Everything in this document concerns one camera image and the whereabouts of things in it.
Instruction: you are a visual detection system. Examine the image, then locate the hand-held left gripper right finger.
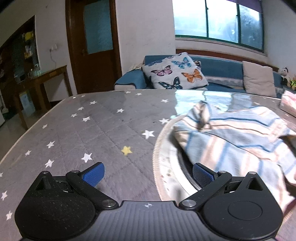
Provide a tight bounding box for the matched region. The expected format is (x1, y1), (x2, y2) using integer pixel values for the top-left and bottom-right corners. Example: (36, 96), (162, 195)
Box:
(179, 163), (266, 210)

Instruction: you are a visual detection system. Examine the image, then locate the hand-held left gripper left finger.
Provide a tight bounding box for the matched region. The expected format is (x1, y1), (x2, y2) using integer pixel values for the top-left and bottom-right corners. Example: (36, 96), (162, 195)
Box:
(32, 162), (118, 210)

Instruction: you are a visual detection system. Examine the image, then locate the blue cream striped shirt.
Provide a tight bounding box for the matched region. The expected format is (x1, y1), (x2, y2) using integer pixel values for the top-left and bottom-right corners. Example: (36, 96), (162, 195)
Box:
(172, 101), (296, 212)

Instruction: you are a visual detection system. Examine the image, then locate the round induction cooktop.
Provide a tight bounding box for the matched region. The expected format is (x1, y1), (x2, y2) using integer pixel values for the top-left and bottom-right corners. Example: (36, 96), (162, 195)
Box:
(153, 113), (204, 202)

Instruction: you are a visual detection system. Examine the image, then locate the pale blue carton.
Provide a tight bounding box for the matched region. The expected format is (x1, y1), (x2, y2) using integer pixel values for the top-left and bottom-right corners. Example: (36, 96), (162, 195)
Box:
(20, 90), (35, 116)

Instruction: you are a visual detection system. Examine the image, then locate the butterfly print pillow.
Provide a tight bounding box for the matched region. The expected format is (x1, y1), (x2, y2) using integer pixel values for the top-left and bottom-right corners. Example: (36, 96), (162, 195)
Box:
(142, 52), (210, 90)

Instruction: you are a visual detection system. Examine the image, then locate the dark wooden door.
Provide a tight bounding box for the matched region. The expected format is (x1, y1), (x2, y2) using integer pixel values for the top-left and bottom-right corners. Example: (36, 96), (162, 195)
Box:
(65, 0), (122, 94)

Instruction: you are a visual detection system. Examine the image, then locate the blue sofa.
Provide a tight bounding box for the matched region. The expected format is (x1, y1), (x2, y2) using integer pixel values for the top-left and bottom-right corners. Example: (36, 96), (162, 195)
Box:
(114, 55), (296, 98)

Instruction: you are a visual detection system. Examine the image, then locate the wooden side table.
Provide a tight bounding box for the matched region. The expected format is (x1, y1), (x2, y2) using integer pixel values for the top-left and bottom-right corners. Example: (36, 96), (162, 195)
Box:
(14, 65), (73, 130)

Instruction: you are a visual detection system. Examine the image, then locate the beige pillow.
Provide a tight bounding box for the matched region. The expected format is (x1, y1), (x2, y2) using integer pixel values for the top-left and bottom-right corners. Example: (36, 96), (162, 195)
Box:
(242, 61), (277, 98)

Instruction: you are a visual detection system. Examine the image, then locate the pink tissue box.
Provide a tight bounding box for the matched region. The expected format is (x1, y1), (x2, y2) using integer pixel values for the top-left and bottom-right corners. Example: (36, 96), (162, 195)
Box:
(279, 90), (296, 116)

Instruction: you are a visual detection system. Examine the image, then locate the white cloth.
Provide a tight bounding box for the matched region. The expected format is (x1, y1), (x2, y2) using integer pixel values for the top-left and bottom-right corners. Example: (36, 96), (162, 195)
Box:
(127, 62), (145, 71)

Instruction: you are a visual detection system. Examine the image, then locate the panda plush toy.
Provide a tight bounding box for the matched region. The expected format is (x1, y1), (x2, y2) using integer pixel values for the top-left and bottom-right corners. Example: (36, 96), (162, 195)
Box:
(277, 67), (292, 87)

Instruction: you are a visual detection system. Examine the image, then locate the dark wooden cabinet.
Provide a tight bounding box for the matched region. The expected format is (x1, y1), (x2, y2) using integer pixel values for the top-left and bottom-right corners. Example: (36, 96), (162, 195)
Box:
(0, 16), (40, 116)

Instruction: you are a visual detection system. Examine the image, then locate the green framed window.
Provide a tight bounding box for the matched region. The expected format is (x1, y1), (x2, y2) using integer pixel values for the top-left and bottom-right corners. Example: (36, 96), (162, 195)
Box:
(172, 0), (265, 52)

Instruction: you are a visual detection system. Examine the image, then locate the purple curtain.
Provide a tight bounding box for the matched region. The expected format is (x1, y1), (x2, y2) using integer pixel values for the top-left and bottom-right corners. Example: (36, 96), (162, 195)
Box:
(236, 0), (263, 12)

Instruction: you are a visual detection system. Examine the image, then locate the white power cable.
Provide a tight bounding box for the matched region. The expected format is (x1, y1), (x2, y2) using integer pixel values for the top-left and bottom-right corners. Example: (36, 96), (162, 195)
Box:
(49, 50), (57, 70)

